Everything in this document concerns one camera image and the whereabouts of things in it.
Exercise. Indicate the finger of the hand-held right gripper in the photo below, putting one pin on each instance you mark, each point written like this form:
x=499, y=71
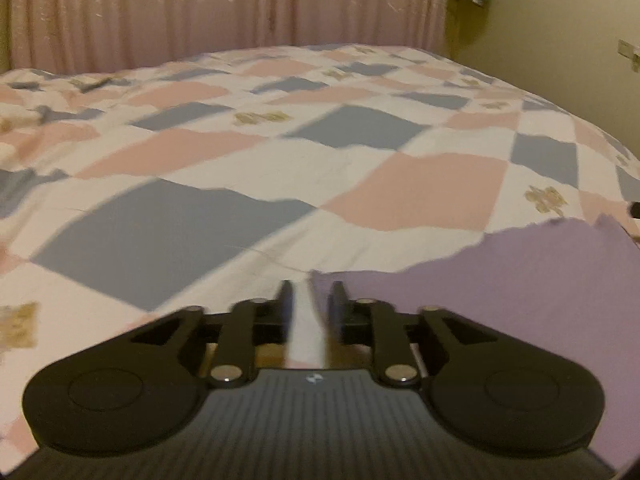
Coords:
x=635, y=210

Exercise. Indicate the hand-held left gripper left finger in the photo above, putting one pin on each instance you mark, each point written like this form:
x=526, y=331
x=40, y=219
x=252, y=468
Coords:
x=286, y=310

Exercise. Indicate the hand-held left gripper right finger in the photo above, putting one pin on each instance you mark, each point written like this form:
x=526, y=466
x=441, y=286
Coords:
x=337, y=310

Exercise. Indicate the purple shirt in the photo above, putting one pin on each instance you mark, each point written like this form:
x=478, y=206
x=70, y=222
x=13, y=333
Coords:
x=500, y=285

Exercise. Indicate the checkered bed quilt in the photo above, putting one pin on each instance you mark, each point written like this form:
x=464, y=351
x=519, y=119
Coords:
x=200, y=220

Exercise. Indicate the pink curtain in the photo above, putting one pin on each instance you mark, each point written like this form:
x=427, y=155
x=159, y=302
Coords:
x=200, y=10

